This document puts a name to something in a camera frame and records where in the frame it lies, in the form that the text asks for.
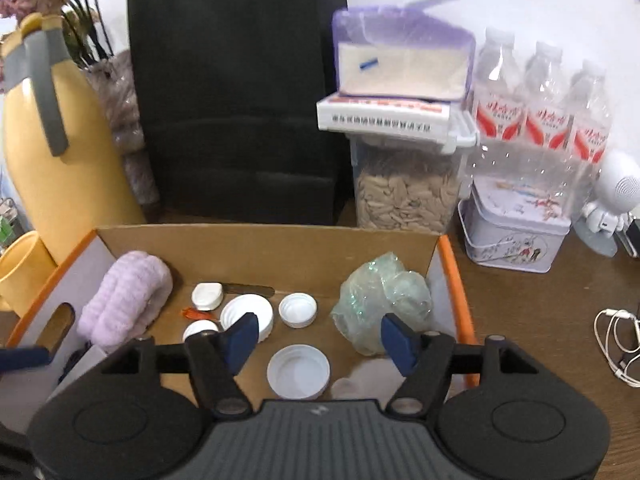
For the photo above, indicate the white screw cap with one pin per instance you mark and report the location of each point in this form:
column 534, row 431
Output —
column 297, row 310

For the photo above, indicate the red cardboard box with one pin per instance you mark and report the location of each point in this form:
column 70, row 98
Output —
column 250, row 255

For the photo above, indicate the iridescent plastic bag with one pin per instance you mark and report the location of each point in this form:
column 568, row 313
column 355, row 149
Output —
column 380, row 300

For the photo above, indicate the yellow mug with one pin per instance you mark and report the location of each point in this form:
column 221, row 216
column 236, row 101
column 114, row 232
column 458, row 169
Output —
column 25, row 270

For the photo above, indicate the black paper bag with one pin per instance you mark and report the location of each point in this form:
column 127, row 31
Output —
column 225, row 85

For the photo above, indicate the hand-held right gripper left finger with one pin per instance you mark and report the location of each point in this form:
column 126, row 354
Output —
column 242, row 341

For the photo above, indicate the clear nut container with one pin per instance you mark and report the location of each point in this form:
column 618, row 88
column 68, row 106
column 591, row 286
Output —
column 405, row 195

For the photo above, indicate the printed tin box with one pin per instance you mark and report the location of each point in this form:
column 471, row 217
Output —
column 510, row 240

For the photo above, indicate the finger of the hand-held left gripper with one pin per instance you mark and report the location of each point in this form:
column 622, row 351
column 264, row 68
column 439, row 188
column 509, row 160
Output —
column 25, row 358

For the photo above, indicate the storage rack with bottles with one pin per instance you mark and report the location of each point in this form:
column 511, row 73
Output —
column 7, row 220

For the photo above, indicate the black charger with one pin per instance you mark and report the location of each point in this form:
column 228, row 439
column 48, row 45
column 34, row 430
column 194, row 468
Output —
column 631, row 237

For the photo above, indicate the dried pink flowers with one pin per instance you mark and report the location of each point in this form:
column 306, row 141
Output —
column 75, row 10

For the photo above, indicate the white robot speaker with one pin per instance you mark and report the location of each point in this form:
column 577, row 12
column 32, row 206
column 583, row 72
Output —
column 617, row 185

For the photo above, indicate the purple wipes pack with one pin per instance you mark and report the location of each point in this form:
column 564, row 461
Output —
column 400, row 67

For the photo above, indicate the small white case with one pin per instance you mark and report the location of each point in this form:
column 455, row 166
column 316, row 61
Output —
column 207, row 296

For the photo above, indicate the lilac towel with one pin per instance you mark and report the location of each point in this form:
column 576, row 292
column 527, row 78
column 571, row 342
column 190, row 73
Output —
column 125, row 295

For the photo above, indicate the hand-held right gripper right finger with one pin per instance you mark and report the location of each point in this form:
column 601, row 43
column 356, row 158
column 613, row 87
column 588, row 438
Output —
column 397, row 344

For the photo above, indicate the flat white box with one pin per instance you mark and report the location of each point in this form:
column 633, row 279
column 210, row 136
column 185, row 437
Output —
column 380, row 115

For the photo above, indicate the pink mesh flower wrap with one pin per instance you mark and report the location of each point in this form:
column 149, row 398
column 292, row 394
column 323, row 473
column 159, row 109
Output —
column 125, row 120

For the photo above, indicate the small orange clip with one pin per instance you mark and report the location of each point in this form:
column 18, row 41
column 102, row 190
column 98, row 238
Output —
column 192, row 314

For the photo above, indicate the yellow thermos jug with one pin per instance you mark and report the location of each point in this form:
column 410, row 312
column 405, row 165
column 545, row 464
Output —
column 60, row 185

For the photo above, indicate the wide white lid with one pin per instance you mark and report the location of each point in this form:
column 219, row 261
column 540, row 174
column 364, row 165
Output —
column 298, row 371

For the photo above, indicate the white threaded jar lid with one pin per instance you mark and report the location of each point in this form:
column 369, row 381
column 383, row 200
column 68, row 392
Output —
column 247, row 312

